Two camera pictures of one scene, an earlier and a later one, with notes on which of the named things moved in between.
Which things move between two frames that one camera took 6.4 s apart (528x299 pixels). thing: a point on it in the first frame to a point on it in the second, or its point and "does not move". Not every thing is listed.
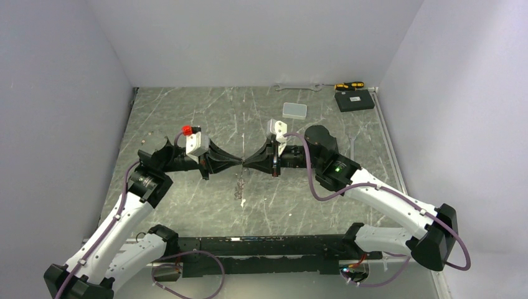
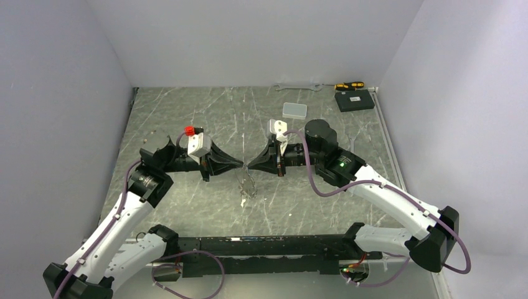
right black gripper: [264, 159] does not move
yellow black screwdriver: [347, 86] does not move
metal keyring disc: [238, 192] to [246, 182]
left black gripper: [215, 151] does not move
